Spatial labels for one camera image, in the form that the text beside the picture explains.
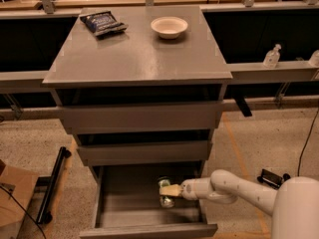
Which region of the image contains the white paper bowl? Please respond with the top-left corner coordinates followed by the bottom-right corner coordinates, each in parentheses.
top-left (151, 17), bottom-right (188, 40)

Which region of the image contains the cardboard box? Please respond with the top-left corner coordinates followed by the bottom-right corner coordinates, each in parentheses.
top-left (0, 160), bottom-right (39, 239)

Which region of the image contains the grey drawer cabinet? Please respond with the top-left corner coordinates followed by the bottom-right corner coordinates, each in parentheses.
top-left (42, 5), bottom-right (233, 239)

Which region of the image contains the top drawer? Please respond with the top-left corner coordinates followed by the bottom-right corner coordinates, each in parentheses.
top-left (62, 102), bottom-right (221, 134)

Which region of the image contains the clear sanitizer bottle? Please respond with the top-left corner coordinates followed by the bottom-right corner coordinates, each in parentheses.
top-left (263, 44), bottom-right (281, 68)

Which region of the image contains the small black device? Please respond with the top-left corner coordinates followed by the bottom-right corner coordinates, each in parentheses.
top-left (257, 169), bottom-right (291, 189)

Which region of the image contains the open bottom drawer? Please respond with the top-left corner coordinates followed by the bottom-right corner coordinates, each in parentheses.
top-left (80, 161), bottom-right (217, 239)

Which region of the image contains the black cable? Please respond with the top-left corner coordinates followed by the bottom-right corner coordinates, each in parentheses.
top-left (296, 109), bottom-right (319, 177)

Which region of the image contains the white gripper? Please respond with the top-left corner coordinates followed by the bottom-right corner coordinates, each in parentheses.
top-left (159, 177), bottom-right (213, 200)

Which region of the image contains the blue chip bag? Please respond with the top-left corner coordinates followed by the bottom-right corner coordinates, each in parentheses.
top-left (80, 11), bottom-right (129, 37)

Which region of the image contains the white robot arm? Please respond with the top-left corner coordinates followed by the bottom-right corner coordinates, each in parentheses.
top-left (159, 169), bottom-right (319, 239)

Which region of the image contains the middle drawer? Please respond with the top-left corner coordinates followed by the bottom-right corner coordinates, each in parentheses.
top-left (78, 129), bottom-right (212, 166)

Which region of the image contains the black bar stand left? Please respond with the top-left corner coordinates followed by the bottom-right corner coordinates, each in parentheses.
top-left (36, 146), bottom-right (71, 224)

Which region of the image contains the green can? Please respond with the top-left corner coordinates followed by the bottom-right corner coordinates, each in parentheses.
top-left (158, 176), bottom-right (175, 208)

